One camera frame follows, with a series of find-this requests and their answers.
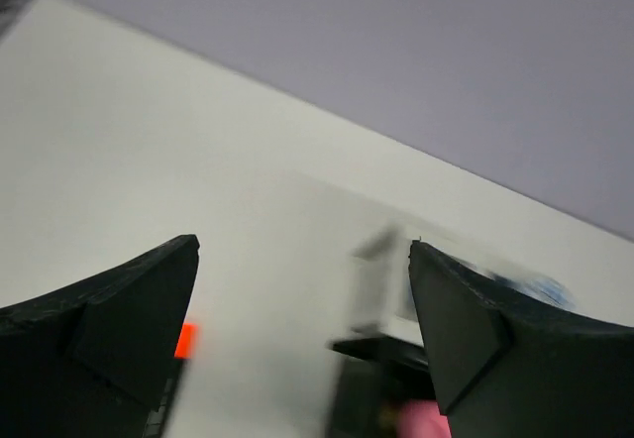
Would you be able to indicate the white two-slot organizer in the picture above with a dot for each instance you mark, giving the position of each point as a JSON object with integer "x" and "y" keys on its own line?
{"x": 382, "y": 301}

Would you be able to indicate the orange capped black highlighter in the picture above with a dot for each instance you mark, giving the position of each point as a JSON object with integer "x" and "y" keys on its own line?
{"x": 184, "y": 349}

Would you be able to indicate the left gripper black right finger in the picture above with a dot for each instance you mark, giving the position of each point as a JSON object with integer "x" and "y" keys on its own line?
{"x": 504, "y": 364}

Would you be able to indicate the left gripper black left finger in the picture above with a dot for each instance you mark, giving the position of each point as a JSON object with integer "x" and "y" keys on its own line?
{"x": 98, "y": 358}

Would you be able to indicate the black two-slot organizer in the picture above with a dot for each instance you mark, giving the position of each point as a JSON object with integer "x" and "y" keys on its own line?
{"x": 377, "y": 377}

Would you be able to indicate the pink capped tube of clips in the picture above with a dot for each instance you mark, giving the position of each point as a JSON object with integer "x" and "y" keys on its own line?
{"x": 422, "y": 419}

